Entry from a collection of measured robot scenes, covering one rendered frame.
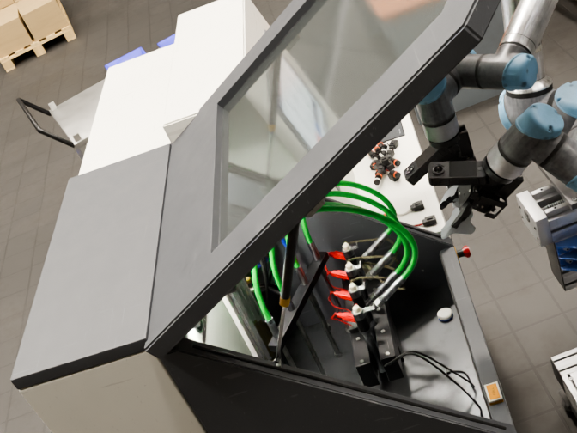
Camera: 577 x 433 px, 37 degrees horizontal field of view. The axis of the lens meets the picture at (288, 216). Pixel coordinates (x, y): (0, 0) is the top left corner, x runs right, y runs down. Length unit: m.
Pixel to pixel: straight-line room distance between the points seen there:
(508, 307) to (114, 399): 2.11
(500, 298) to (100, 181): 1.91
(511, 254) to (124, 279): 2.26
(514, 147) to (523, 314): 1.86
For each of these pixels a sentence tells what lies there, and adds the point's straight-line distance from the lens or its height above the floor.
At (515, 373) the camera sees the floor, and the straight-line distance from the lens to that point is 3.29.
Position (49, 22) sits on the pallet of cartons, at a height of 0.22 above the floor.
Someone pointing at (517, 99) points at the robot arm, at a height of 1.27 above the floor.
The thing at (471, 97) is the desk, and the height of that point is 0.05.
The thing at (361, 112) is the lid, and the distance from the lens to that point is 1.37.
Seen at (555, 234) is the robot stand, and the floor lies 0.93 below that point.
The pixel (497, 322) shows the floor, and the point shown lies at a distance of 3.48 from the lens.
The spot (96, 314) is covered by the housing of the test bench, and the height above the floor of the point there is 1.50.
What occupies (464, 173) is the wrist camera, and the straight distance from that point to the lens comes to 1.75.
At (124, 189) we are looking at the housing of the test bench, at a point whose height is 1.50.
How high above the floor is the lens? 2.45
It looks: 34 degrees down
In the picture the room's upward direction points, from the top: 24 degrees counter-clockwise
